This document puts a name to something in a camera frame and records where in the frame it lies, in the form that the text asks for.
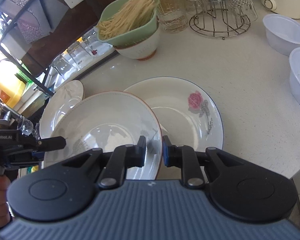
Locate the white bowl with brown base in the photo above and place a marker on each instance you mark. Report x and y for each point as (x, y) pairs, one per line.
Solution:
(143, 50)

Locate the bundle of dry noodles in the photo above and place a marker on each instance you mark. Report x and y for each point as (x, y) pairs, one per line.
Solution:
(131, 16)

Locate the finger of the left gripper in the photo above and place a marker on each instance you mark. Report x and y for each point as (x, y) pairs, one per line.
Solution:
(51, 144)

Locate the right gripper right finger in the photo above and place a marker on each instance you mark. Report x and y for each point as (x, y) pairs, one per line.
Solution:
(188, 160)

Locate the wire glass drying rack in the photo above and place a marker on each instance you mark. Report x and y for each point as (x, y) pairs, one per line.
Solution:
(221, 18)

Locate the wine glass in sink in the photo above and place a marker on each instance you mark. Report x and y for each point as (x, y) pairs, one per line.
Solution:
(28, 128)

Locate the upside down glass middle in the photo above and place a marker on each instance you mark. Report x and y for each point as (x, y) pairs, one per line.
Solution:
(78, 53)

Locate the green colander basket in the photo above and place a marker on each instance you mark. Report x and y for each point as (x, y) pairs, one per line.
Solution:
(132, 37)

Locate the white plate with grey leaves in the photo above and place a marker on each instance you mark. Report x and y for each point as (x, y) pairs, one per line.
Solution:
(63, 101)

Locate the upside down glass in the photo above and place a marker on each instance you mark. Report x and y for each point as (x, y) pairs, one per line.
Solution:
(90, 39)
(62, 66)
(78, 53)

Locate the clear plastic bowl far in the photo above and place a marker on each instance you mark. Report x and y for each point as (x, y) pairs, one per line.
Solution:
(282, 33)

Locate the dark wooden cutting board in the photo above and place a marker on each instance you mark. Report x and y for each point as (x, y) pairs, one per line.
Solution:
(73, 25)

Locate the black dish rack shelf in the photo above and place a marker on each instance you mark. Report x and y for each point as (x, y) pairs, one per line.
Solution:
(34, 19)

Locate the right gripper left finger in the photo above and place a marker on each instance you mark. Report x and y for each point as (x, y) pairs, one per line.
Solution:
(115, 164)

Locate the upside down glass right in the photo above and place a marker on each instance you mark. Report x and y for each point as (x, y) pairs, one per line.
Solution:
(90, 39)

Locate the yellow detergent bottle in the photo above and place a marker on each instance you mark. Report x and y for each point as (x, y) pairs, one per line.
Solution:
(11, 88)

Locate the white bowl with leaf pattern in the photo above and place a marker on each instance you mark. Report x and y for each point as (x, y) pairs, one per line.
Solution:
(107, 120)

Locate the white drip tray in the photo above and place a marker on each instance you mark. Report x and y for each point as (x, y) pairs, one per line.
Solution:
(54, 80)

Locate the red lid plastic jar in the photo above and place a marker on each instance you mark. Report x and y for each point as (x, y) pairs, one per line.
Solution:
(172, 15)

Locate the white cutlery caddy left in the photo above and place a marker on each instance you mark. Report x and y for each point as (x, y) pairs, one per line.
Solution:
(16, 45)

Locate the upside down glass left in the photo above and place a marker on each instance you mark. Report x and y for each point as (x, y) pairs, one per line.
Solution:
(62, 66)

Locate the white plate with pink rose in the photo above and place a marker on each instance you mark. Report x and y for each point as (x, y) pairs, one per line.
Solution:
(185, 112)

